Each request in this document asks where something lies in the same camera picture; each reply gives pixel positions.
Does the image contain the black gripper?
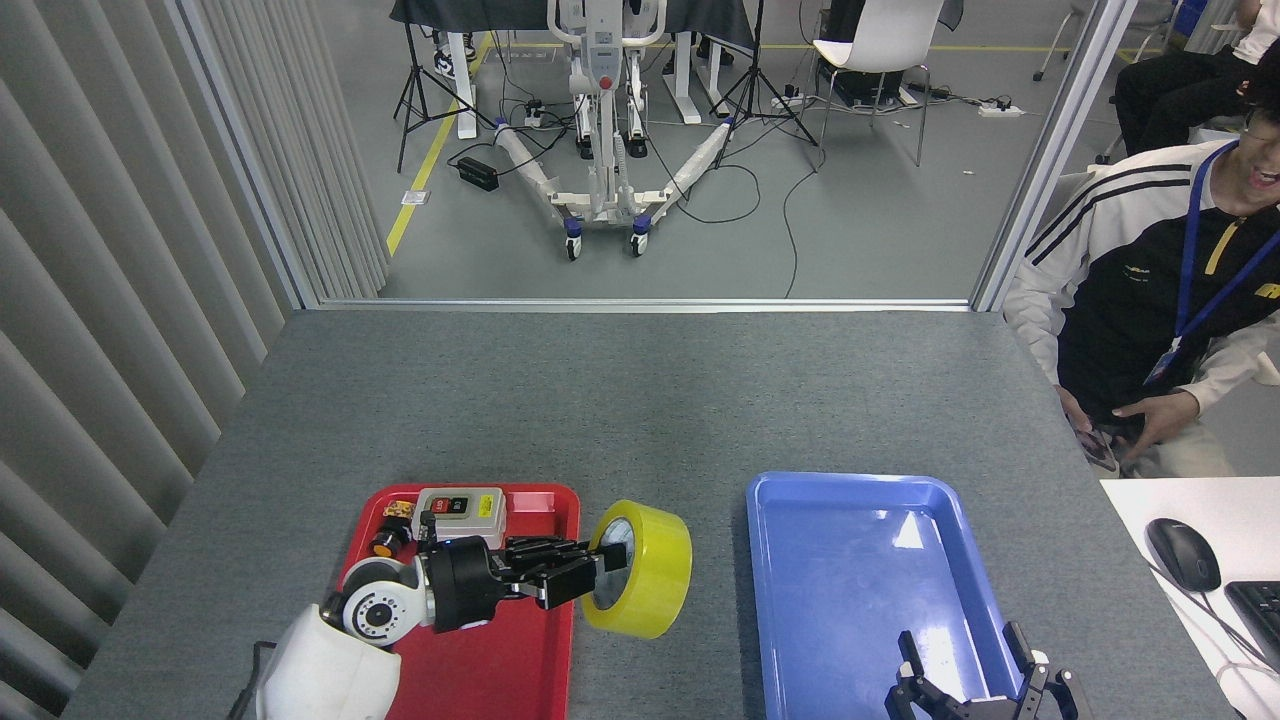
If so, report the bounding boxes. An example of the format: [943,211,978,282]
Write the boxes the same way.
[425,536,631,634]
[885,621,1091,720]

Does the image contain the yellow tape roll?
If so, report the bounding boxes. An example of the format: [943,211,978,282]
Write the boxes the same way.
[581,499,693,641]

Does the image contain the black phone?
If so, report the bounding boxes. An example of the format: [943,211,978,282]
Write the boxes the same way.
[1070,425,1121,474]

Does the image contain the person's right hand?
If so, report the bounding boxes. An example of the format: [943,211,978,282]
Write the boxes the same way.
[1055,385,1101,441]

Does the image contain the person's left hand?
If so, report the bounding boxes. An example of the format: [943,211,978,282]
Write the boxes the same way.
[1112,390,1201,451]

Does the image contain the red plastic tray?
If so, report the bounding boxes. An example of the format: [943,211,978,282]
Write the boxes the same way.
[335,484,582,720]

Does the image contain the blue plastic tray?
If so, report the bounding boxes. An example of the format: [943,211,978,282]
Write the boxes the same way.
[746,472,1036,720]

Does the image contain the black computer mouse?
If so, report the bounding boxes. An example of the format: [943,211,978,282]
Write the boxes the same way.
[1146,518,1222,594]

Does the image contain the black keyboard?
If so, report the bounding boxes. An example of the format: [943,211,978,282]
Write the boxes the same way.
[1225,582,1280,673]

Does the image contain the white desk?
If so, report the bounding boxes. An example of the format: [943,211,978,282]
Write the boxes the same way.
[1100,477,1280,720]

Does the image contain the person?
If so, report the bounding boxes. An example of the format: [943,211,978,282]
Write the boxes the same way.
[1003,45,1280,479]
[1113,0,1280,156]

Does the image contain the white stand on wheels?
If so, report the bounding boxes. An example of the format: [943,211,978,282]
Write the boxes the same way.
[493,0,738,263]

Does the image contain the person's sneakers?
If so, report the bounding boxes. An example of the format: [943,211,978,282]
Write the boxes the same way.
[433,30,478,81]

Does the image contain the black tripod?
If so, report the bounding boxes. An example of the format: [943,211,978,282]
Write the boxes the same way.
[710,0,820,169]
[393,20,499,174]

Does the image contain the grey ribbed partition panel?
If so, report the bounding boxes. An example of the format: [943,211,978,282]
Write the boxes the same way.
[0,0,391,720]

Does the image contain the desk with black cloth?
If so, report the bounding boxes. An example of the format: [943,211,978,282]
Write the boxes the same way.
[390,0,756,141]

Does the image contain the black box under chair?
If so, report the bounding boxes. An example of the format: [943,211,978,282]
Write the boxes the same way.
[818,55,906,108]

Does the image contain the white chair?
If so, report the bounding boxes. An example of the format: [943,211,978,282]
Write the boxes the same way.
[812,0,947,168]

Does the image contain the grey switch box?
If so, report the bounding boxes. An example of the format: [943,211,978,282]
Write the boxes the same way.
[412,487,507,550]

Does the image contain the silver rail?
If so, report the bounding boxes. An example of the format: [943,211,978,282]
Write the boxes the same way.
[318,297,973,314]

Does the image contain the blue lanyard with badge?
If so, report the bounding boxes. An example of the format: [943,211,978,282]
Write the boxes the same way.
[1145,140,1280,386]

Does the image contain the silver post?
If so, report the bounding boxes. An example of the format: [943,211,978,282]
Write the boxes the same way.
[968,0,1141,313]
[170,0,323,311]

